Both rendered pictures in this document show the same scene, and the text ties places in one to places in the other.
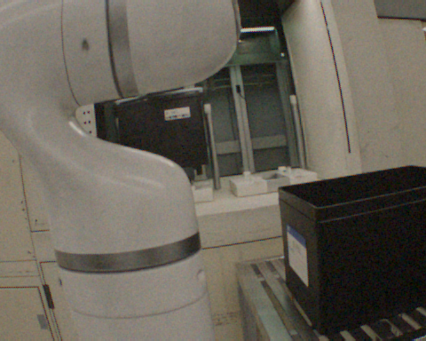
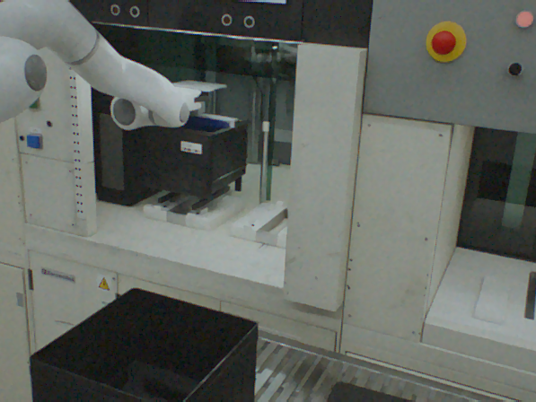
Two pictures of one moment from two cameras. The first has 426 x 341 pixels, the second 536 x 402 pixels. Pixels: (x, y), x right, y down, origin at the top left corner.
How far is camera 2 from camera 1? 0.96 m
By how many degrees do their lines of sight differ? 30
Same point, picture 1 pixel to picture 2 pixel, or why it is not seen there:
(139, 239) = not seen: outside the picture
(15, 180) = (13, 177)
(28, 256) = (19, 241)
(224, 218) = (171, 265)
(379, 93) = (323, 214)
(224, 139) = not seen: hidden behind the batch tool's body
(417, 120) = (391, 250)
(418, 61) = (418, 182)
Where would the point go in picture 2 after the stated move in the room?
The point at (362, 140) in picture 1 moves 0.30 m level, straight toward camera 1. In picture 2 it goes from (290, 253) to (172, 299)
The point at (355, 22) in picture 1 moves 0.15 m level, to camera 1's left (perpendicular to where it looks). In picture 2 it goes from (318, 126) to (249, 115)
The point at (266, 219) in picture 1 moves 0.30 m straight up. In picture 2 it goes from (204, 280) to (206, 157)
